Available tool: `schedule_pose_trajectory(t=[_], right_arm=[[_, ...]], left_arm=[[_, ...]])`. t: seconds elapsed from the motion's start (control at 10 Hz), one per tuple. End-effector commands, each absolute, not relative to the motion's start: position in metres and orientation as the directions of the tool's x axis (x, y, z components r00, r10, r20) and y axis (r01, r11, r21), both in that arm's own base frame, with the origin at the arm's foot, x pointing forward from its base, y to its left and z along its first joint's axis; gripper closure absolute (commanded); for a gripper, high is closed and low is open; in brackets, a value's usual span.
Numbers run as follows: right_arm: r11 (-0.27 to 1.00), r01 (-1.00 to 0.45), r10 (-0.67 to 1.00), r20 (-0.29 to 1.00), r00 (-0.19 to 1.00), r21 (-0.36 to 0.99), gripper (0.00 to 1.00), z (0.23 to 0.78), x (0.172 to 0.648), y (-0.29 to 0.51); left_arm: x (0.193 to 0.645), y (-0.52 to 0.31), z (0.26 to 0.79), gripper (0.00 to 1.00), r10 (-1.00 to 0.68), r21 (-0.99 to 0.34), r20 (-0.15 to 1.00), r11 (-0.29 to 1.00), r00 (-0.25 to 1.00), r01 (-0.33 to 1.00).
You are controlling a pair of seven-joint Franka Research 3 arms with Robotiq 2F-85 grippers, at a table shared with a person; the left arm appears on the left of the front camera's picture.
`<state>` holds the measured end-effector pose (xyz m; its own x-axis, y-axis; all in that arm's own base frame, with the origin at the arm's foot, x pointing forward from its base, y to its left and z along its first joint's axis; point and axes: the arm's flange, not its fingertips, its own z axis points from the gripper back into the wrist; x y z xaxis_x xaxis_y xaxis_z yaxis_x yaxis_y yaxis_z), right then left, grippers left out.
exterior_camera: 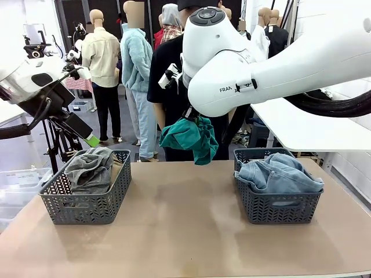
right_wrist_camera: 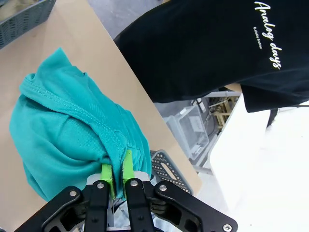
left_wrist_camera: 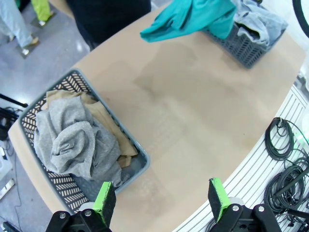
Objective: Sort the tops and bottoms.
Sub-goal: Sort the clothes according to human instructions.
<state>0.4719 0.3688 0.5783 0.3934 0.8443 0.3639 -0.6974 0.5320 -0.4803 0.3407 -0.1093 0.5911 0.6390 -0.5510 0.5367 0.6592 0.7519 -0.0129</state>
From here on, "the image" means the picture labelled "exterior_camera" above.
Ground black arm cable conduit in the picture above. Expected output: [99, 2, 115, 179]
[0, 68, 82, 140]
[282, 89, 371, 118]

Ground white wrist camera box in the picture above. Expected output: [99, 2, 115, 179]
[158, 63, 183, 90]
[68, 64, 93, 81]

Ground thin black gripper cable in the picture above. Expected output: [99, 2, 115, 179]
[221, 103, 250, 145]

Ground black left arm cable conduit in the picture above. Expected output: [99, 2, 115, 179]
[0, 68, 82, 140]

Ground mannequin in black coat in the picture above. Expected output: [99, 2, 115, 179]
[265, 9, 290, 58]

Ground light blue denim jeans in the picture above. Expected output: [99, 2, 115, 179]
[234, 152, 325, 195]

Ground person's right forearm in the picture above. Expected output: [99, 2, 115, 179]
[152, 103, 169, 133]

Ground table with red checked cloth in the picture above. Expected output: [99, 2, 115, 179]
[65, 76, 93, 93]

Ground teal green shorts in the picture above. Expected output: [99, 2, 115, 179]
[158, 115, 220, 166]

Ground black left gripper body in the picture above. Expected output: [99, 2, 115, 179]
[57, 111, 94, 139]

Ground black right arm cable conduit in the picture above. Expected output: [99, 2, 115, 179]
[282, 89, 371, 118]

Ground clear plastic storage bin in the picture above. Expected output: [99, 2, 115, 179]
[0, 167, 53, 232]

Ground grey t-shirt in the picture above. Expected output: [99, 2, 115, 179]
[64, 146, 115, 195]

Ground black left wrist mount block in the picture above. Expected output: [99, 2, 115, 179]
[17, 85, 76, 116]

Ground mannequin in light blue fleece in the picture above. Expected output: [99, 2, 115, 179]
[119, 0, 159, 162]

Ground black camera tripod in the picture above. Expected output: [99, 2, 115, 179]
[23, 30, 83, 174]

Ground mannequin in red plaid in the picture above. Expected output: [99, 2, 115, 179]
[153, 3, 185, 52]

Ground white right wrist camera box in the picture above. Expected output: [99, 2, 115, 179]
[158, 63, 183, 90]

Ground mannequin in cream jacket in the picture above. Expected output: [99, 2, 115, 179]
[81, 9, 122, 144]

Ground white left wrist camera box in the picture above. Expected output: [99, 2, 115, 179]
[68, 64, 93, 81]

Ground small white table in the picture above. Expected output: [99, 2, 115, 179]
[0, 101, 32, 145]

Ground tan khaki shirt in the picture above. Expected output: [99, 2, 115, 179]
[110, 158, 124, 186]

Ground grey leaning stand pole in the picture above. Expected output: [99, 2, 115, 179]
[282, 0, 301, 44]

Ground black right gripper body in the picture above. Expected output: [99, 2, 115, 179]
[181, 105, 201, 122]

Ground mannequin in white shirt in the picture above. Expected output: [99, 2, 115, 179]
[249, 7, 272, 63]

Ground grey plastic lattice basket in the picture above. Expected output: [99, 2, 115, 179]
[38, 149, 133, 225]
[233, 147, 325, 225]

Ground dark storage box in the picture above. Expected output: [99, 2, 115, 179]
[249, 123, 272, 148]

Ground person in black t-shirt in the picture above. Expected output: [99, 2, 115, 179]
[147, 0, 230, 162]

